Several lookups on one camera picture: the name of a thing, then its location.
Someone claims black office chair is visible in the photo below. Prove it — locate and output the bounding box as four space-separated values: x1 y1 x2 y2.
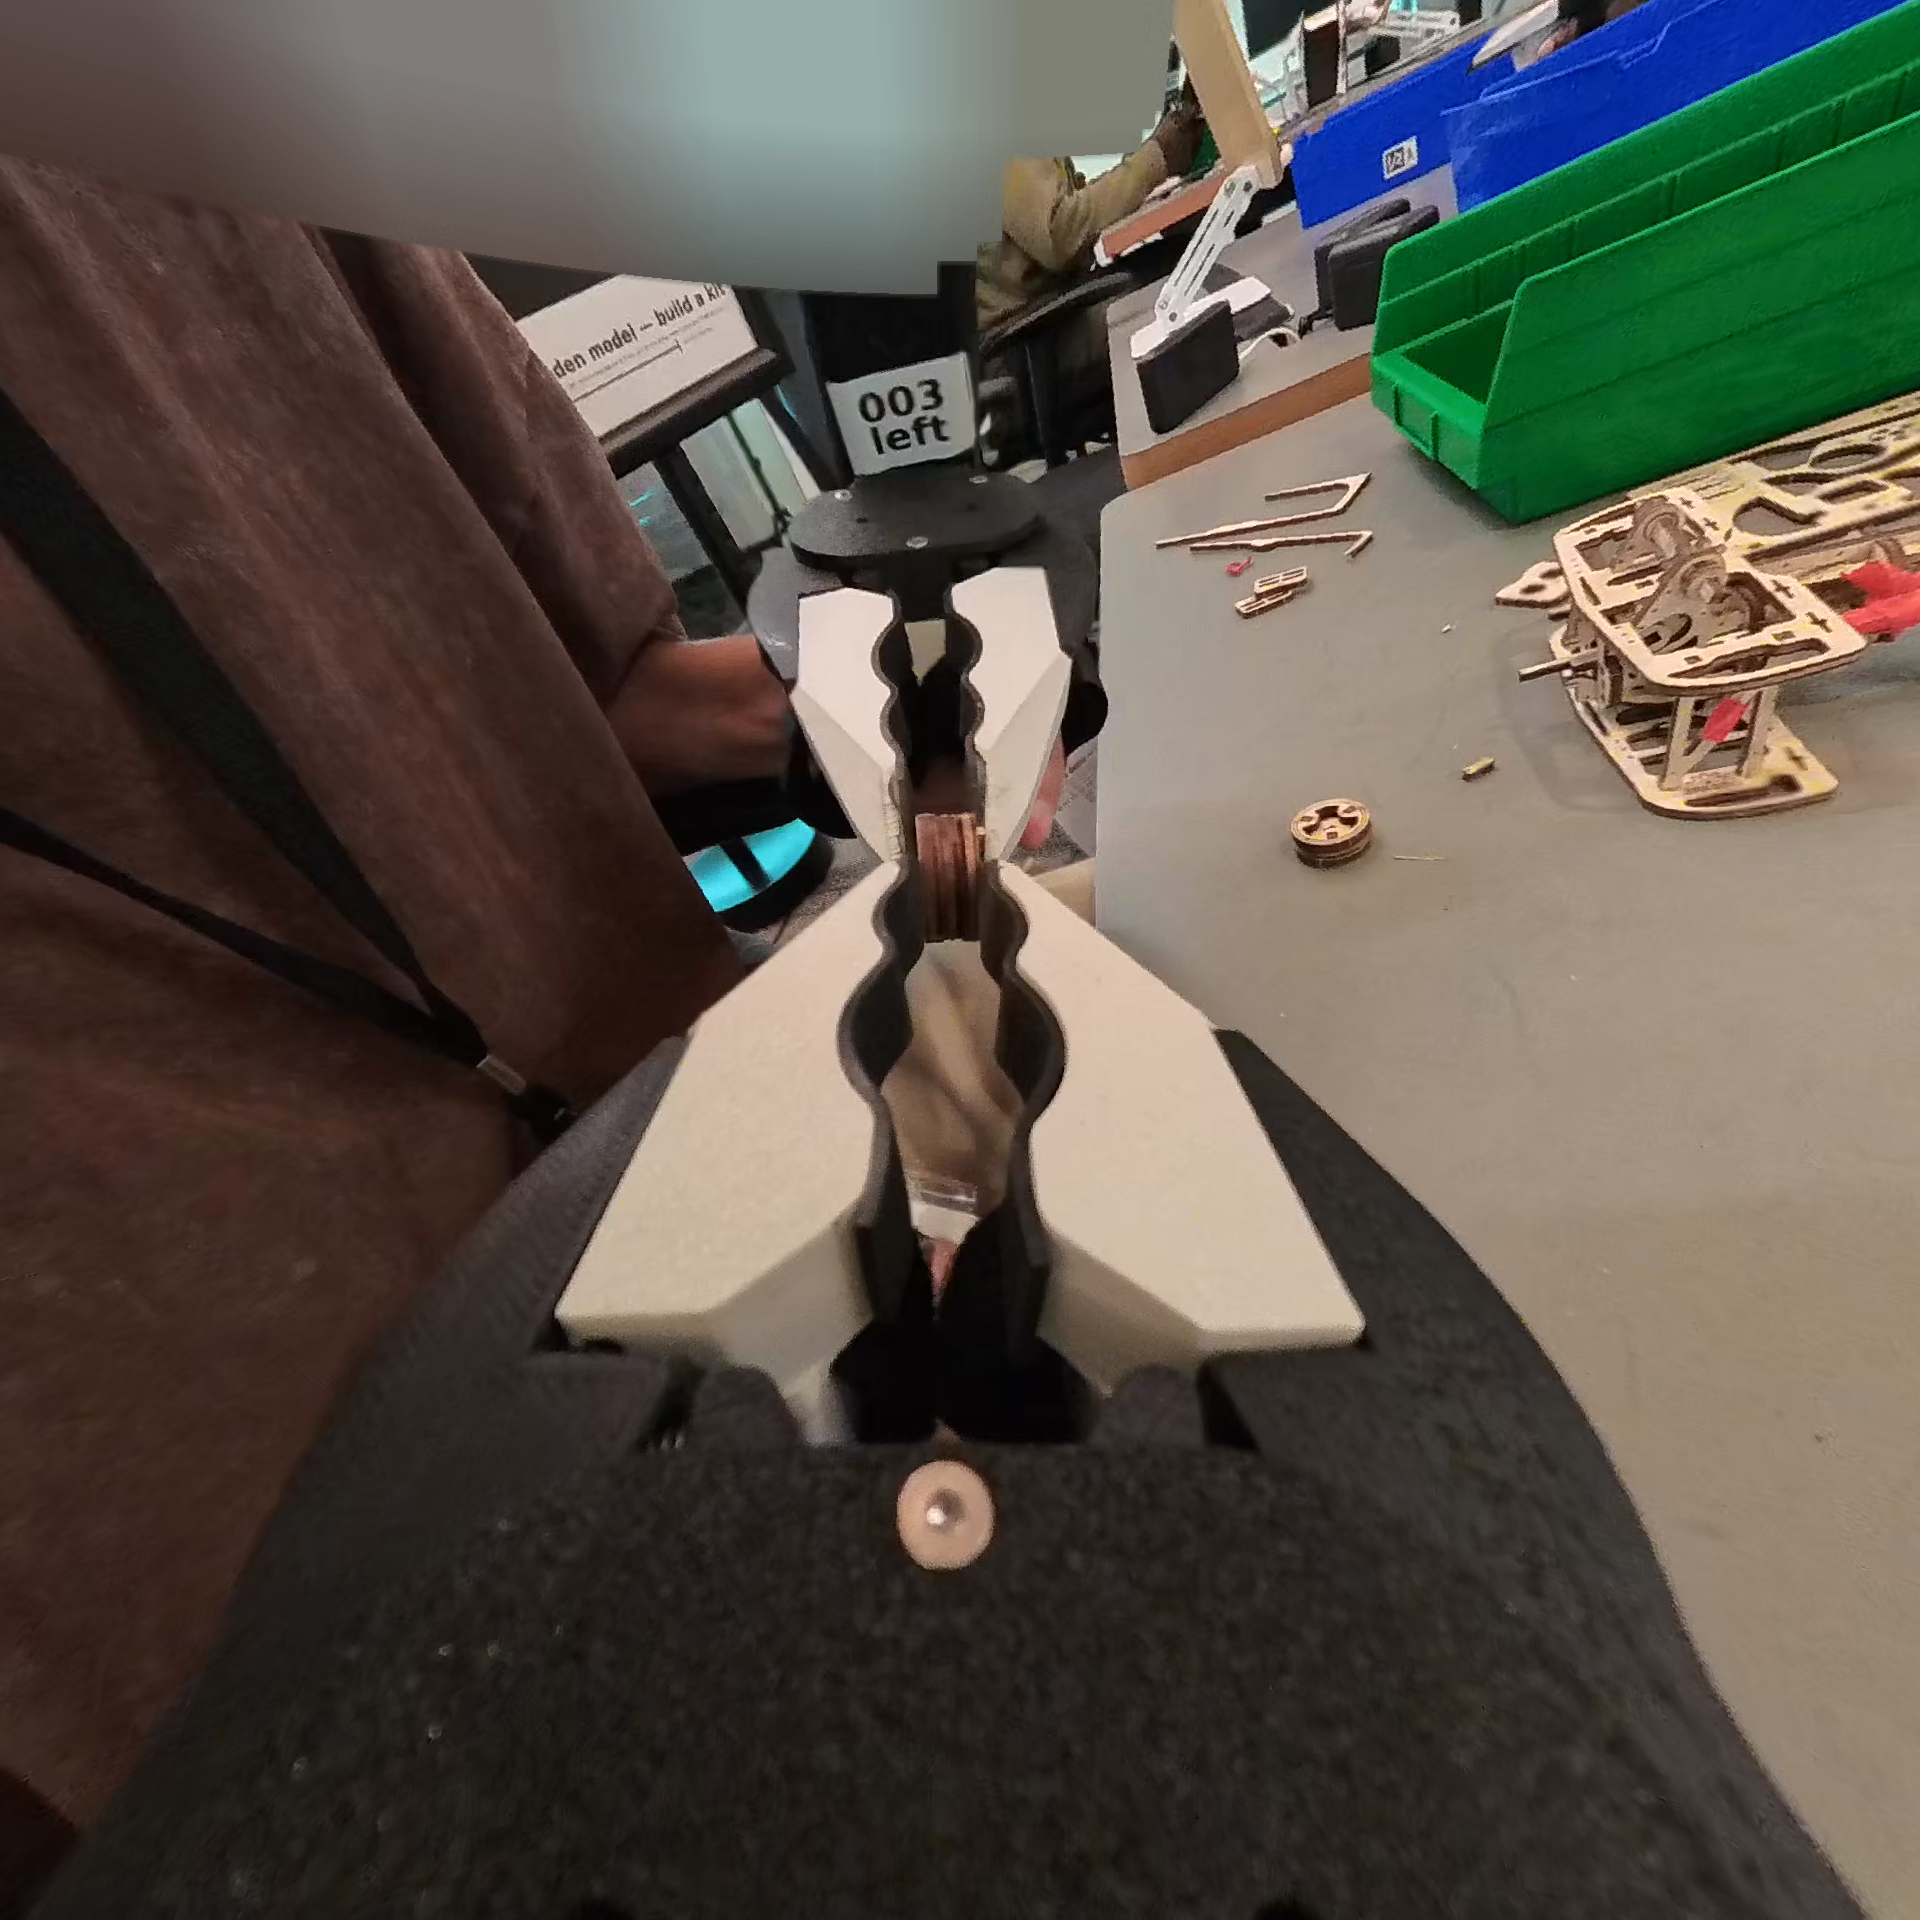
973 271 1134 471

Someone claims black lanyard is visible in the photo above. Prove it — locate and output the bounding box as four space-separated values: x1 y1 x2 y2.
0 386 575 1142

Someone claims white sign board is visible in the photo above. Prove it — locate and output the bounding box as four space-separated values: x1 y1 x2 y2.
513 277 791 452

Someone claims black box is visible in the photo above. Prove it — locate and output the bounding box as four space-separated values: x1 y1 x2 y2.
1312 200 1445 335

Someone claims person's left forearm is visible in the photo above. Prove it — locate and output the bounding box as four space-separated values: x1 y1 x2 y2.
642 637 798 793

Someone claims green plastic bin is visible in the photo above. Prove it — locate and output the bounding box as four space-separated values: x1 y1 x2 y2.
1368 13 1920 529

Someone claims laser-cut wooden sheet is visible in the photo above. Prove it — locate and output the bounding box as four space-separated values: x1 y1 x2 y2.
1642 393 1920 550

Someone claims pale wooden board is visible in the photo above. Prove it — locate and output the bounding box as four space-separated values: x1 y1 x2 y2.
1173 0 1295 193

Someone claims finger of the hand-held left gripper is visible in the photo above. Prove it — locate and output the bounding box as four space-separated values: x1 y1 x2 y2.
943 564 1076 864
789 584 919 867

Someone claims person in brown shirt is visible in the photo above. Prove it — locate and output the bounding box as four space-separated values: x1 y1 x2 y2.
0 156 800 1855

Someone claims red plastic clip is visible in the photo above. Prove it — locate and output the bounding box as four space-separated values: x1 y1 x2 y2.
1832 558 1920 642

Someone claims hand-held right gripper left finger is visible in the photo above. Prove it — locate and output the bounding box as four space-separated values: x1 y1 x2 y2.
553 859 919 1447

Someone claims blue plastic bin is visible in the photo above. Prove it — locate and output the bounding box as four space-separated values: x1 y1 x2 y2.
1442 0 1920 216
1290 86 1459 231

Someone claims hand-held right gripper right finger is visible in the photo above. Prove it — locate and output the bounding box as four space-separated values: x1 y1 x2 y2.
982 862 1368 1434

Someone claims grey background desk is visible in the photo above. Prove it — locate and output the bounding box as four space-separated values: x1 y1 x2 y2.
1106 193 1380 492

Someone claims wooden model vehicle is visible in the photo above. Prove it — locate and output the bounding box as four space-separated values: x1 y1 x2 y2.
1494 486 1878 822

